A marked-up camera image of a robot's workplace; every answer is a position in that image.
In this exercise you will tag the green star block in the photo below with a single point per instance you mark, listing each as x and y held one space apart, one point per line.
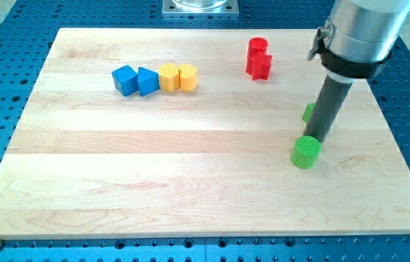
307 112

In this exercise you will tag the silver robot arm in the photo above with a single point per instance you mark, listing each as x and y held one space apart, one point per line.
357 38

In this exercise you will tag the red star block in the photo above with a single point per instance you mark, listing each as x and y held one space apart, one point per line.
259 65

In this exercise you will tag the wooden board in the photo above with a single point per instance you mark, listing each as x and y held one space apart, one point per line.
87 162

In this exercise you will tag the yellow cylinder block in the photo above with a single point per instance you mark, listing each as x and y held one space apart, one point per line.
188 77

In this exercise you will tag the yellow heart block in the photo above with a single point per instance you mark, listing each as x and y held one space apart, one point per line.
169 77

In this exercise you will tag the blue triangle block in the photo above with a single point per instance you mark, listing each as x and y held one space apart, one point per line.
148 81

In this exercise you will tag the blue cube block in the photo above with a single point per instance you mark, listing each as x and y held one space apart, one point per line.
125 80

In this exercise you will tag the red cylinder block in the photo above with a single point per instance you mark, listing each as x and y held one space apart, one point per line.
257 44

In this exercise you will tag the green cylinder block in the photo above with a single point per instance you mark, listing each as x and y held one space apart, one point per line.
306 151

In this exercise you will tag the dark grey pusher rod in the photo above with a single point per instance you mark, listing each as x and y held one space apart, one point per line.
328 103

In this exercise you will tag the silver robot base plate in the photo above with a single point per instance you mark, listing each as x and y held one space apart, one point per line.
200 7

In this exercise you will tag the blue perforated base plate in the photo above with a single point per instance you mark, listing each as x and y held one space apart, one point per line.
27 31

